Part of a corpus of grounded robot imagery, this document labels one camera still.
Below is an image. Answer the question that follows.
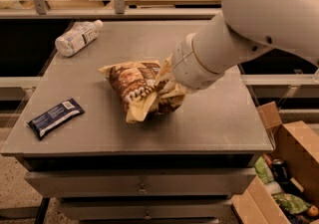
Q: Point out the brown sea salt chip bag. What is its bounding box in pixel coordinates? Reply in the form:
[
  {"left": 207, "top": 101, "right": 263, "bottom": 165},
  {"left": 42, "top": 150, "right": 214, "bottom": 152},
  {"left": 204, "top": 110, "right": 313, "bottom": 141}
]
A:
[{"left": 99, "top": 60, "right": 185, "bottom": 123}]

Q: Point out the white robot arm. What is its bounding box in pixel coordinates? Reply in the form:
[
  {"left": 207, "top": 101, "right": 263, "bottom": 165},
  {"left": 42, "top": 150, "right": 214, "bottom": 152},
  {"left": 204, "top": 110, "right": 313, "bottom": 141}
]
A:
[{"left": 156, "top": 0, "right": 319, "bottom": 98}]

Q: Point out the blue rxbar blueberry bar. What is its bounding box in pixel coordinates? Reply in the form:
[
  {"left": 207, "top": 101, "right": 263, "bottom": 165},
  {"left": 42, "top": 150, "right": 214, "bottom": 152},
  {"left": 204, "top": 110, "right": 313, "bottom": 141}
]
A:
[{"left": 28, "top": 99, "right": 85, "bottom": 140}]

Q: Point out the green leafy snack bag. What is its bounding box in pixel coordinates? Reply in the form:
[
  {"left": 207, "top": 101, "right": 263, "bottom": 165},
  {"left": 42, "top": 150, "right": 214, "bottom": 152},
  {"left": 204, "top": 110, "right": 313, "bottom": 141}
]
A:
[{"left": 273, "top": 193, "right": 311, "bottom": 214}]

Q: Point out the clear plastic water bottle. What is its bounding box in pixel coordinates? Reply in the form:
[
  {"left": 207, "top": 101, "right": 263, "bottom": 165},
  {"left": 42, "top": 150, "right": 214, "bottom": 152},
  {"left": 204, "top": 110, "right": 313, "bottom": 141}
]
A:
[{"left": 55, "top": 20, "right": 103, "bottom": 57}]

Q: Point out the green snack packet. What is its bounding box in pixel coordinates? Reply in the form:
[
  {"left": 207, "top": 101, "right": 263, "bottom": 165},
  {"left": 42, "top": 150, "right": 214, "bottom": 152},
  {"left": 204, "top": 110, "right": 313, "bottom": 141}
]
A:
[{"left": 254, "top": 156, "right": 274, "bottom": 184}]

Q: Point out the open cardboard box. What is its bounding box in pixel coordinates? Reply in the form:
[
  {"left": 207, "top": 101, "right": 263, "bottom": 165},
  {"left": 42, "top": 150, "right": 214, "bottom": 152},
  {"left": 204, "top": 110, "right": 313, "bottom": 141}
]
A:
[{"left": 231, "top": 102, "right": 319, "bottom": 224}]

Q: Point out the dark soda can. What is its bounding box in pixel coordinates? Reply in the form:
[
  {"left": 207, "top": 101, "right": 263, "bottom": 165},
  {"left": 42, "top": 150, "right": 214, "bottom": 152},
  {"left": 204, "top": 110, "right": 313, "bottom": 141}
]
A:
[{"left": 272, "top": 159, "right": 289, "bottom": 182}]

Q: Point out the grey lower drawer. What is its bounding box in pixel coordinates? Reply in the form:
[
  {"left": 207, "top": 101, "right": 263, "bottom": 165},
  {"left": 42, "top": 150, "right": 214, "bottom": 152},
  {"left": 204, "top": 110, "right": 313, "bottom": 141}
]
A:
[{"left": 61, "top": 198, "right": 231, "bottom": 220}]

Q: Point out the grey drawer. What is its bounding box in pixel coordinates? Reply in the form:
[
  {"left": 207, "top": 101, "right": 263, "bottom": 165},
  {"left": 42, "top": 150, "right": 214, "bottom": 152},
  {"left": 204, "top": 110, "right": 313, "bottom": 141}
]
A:
[
  {"left": 25, "top": 168, "right": 255, "bottom": 198},
  {"left": 61, "top": 198, "right": 231, "bottom": 220}
]

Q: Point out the grey upper drawer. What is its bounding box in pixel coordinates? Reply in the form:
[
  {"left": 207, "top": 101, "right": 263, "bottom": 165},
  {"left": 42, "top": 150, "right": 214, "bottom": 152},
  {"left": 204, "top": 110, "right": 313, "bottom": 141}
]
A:
[{"left": 25, "top": 168, "right": 255, "bottom": 198}]

